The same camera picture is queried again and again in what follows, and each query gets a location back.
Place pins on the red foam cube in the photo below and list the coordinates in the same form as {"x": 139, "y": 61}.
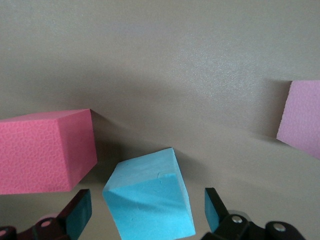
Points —
{"x": 37, "y": 152}

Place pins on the light blue foam cube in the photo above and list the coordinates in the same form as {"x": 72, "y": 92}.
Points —
{"x": 150, "y": 200}

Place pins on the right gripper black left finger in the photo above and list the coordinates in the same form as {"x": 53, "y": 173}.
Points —
{"x": 75, "y": 217}

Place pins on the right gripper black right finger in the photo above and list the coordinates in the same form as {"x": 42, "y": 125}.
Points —
{"x": 217, "y": 215}

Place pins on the pink foam cube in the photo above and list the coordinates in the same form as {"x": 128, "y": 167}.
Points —
{"x": 302, "y": 117}

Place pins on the brown table cover sheet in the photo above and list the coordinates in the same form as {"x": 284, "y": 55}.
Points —
{"x": 150, "y": 50}

